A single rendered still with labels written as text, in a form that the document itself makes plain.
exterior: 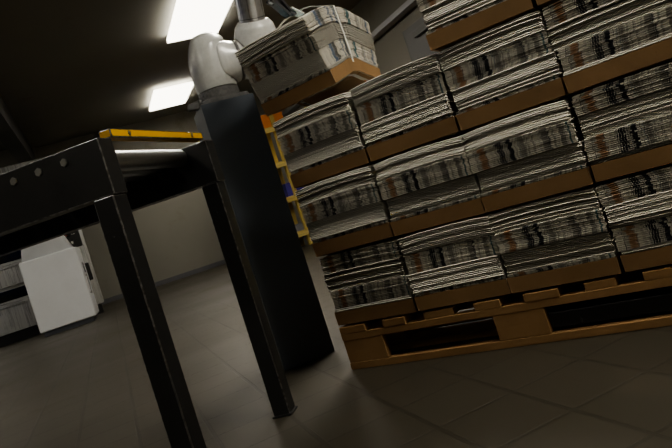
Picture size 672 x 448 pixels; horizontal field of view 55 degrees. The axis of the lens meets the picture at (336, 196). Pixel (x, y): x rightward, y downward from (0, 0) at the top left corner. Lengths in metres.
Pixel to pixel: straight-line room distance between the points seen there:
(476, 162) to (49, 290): 7.18
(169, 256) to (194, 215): 0.86
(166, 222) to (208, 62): 9.58
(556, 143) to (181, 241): 10.56
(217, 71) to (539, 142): 1.24
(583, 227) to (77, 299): 7.30
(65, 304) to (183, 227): 3.99
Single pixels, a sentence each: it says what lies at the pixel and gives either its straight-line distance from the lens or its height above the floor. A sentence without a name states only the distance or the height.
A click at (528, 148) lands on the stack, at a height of 0.51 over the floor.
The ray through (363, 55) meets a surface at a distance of 2.21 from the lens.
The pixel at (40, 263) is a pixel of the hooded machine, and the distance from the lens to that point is 8.51.
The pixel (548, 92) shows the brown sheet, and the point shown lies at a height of 0.63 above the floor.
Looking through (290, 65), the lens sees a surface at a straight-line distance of 2.04.
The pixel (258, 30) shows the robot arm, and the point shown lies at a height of 1.21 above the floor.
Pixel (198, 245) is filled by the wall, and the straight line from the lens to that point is 11.98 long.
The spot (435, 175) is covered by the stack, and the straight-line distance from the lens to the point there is 1.81.
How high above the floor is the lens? 0.54
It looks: level
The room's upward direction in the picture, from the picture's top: 18 degrees counter-clockwise
